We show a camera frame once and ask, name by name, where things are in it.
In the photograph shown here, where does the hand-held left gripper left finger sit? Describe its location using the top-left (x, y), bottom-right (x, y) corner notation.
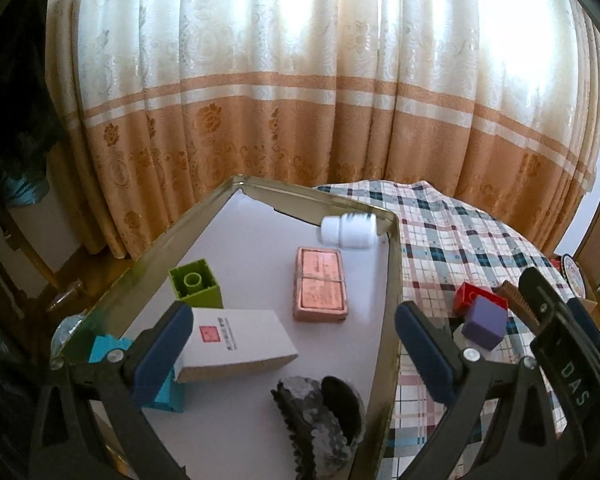
top-left (27, 301), bottom-right (195, 480)

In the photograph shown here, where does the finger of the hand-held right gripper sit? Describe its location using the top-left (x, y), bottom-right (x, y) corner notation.
top-left (517, 266), bottom-right (569, 334)
top-left (567, 298), bottom-right (600, 347)

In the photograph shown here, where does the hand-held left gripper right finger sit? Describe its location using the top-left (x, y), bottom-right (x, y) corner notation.
top-left (395, 301), bottom-right (570, 480)

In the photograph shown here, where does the brown comb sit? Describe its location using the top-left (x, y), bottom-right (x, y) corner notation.
top-left (495, 280), bottom-right (536, 331)

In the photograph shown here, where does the teal toy block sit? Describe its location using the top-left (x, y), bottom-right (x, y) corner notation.
top-left (87, 335), bottom-right (186, 413)

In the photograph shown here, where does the purple block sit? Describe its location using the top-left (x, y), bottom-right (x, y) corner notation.
top-left (460, 295), bottom-right (508, 351)

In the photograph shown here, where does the red toy block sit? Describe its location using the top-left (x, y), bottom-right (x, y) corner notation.
top-left (454, 282), bottom-right (510, 318)

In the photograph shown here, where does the green toy block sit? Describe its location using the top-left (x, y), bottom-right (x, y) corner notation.
top-left (169, 258), bottom-right (224, 309)

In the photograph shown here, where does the white box with red label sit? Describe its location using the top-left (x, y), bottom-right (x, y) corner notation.
top-left (174, 308), bottom-right (299, 384)

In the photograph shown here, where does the pink card box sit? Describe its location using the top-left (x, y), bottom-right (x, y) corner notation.
top-left (292, 246), bottom-right (350, 323)

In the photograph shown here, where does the black sequined hair claw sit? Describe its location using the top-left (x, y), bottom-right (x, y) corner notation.
top-left (271, 375), bottom-right (367, 480)

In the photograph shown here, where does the gold rectangular tin box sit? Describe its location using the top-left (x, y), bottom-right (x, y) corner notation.
top-left (50, 175), bottom-right (403, 480)

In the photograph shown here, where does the white pill bottle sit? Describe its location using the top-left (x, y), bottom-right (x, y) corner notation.
top-left (320, 212), bottom-right (381, 250)

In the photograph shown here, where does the round blue cookie tin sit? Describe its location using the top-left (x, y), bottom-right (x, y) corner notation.
top-left (560, 255), bottom-right (588, 301)

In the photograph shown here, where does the clear plastic bag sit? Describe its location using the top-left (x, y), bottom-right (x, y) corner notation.
top-left (50, 310), bottom-right (88, 356)

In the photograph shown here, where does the plaid tablecloth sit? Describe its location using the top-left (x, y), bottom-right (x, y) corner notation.
top-left (312, 180), bottom-right (571, 480)

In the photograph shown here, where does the dark wooden chair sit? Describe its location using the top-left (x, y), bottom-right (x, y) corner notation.
top-left (0, 175), bottom-right (131, 311)

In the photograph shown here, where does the teal cloth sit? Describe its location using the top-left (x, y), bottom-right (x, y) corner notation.
top-left (0, 170), bottom-right (48, 206)

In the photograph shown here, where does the black garment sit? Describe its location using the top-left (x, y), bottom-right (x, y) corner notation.
top-left (0, 10), bottom-right (71, 221)

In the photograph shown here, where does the cream and orange curtain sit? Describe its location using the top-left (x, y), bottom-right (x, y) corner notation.
top-left (45, 0), bottom-right (600, 261)

